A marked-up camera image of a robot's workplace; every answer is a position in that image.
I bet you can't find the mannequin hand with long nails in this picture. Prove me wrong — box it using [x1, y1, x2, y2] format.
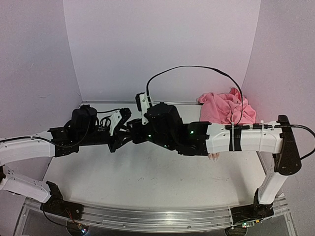
[208, 153, 220, 161]

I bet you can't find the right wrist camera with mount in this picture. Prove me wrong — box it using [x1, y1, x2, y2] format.
[135, 92, 150, 125]

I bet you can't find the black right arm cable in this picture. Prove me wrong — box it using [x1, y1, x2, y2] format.
[146, 65, 244, 126]

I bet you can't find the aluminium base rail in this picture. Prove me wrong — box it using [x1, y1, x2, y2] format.
[14, 197, 297, 236]

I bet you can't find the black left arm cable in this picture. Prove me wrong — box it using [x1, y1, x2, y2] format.
[0, 108, 121, 155]

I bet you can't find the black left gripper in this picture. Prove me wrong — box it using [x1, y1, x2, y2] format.
[78, 125, 133, 152]

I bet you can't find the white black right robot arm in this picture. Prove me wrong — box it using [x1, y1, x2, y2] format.
[127, 103, 314, 225]

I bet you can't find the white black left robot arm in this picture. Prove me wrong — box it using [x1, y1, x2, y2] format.
[0, 105, 131, 220]

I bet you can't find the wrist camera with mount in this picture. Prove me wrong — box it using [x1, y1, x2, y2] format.
[135, 92, 150, 125]
[98, 108, 131, 136]

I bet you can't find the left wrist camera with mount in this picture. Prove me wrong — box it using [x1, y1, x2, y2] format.
[98, 108, 131, 136]

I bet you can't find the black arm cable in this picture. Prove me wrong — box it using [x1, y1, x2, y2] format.
[146, 65, 244, 126]
[0, 108, 121, 155]

